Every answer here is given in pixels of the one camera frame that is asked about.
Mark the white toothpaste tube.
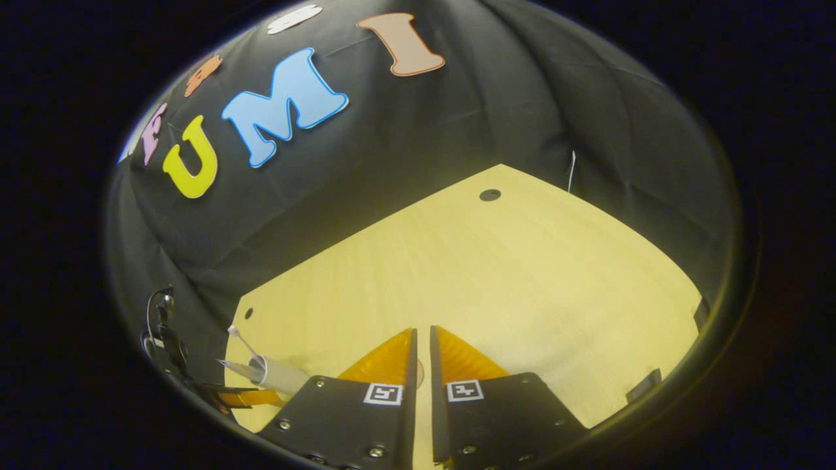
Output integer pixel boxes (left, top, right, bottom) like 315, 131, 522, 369
217, 358, 262, 384

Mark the light wooden desktop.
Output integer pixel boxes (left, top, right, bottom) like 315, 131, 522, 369
224, 163, 703, 467

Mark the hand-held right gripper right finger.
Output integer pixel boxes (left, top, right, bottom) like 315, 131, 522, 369
429, 324, 590, 470

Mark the white cup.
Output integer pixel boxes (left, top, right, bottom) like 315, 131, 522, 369
251, 354, 313, 398

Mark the black backdrop cloth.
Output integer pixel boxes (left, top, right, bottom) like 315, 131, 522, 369
104, 0, 739, 386

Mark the toothbrush with white head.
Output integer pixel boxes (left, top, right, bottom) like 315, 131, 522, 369
227, 325, 262, 361

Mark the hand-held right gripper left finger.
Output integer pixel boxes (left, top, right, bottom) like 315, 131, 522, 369
256, 327, 420, 470

